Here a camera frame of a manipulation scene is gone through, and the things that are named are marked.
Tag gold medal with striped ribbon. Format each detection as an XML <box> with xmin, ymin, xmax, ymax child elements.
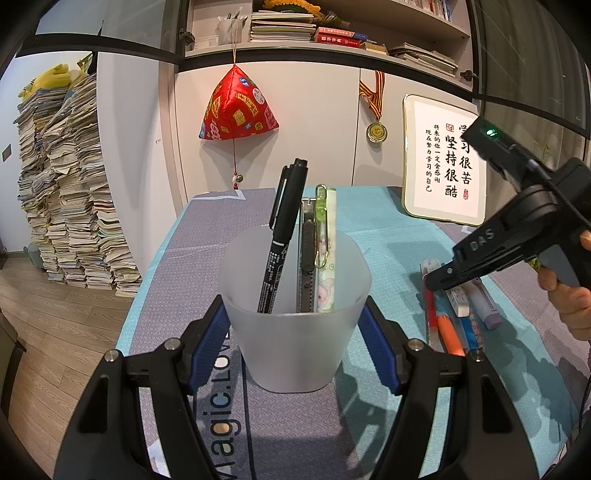
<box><xmin>359</xmin><ymin>71</ymin><xmax>388</xmax><ymax>145</ymax></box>

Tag green patterned pen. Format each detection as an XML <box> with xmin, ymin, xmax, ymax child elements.
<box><xmin>314</xmin><ymin>184</ymin><xmax>337</xmax><ymax>313</ymax></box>

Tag red books on shelf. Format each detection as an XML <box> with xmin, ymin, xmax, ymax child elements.
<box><xmin>312</xmin><ymin>27</ymin><xmax>368</xmax><ymax>48</ymax></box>

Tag red pyramid hanging ornament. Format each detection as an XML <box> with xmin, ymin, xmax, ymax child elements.
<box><xmin>198</xmin><ymin>65</ymin><xmax>280</xmax><ymax>140</ymax></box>

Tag person's right hand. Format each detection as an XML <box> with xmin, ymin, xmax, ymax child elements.
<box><xmin>538</xmin><ymin>267</ymin><xmax>591</xmax><ymax>341</ymax></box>

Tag grey utility knife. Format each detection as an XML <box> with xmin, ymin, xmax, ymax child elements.
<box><xmin>297</xmin><ymin>198</ymin><xmax>317</xmax><ymax>313</ymax></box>

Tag black marker pen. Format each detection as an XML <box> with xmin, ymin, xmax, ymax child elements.
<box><xmin>257</xmin><ymin>158</ymin><xmax>308</xmax><ymax>314</ymax></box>

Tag blue capped pen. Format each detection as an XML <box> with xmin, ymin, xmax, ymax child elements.
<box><xmin>458</xmin><ymin>317</ymin><xmax>479</xmax><ymax>352</ymax></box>

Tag framed calligraphy board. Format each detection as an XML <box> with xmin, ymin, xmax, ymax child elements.
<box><xmin>402</xmin><ymin>95</ymin><xmax>487</xmax><ymax>226</ymax></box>

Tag stack of papers on shelf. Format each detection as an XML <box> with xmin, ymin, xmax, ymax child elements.
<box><xmin>249</xmin><ymin>11</ymin><xmax>317</xmax><ymax>42</ymax></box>

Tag tall stack of books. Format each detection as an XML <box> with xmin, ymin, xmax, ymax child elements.
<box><xmin>15</xmin><ymin>75</ymin><xmax>142</xmax><ymax>298</ymax></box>

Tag frosted translucent pen cup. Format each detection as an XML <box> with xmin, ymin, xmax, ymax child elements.
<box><xmin>218</xmin><ymin>226</ymin><xmax>372</xmax><ymax>393</ymax></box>

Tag white labelled eraser stick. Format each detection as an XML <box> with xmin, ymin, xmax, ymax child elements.
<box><xmin>421</xmin><ymin>259</ymin><xmax>471</xmax><ymax>318</ymax></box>

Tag teal and grey table mat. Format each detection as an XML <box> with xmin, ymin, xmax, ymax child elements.
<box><xmin>117</xmin><ymin>187</ymin><xmax>589</xmax><ymax>479</ymax></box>

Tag white purple correction tape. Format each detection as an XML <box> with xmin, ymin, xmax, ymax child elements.
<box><xmin>463</xmin><ymin>278</ymin><xmax>504</xmax><ymax>330</ymax></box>

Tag white cup on shelf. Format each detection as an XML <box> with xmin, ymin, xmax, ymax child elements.
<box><xmin>216</xmin><ymin>17</ymin><xmax>247</xmax><ymax>45</ymax></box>

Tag grey book pile on shelf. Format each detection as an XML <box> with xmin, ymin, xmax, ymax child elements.
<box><xmin>388</xmin><ymin>42</ymin><xmax>458</xmax><ymax>76</ymax></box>

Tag orange red pen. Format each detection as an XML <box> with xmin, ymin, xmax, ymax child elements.
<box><xmin>421</xmin><ymin>259</ymin><xmax>465</xmax><ymax>356</ymax></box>

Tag yellow plush toy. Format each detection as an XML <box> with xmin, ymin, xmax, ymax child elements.
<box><xmin>18</xmin><ymin>63</ymin><xmax>84</xmax><ymax>101</ymax></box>

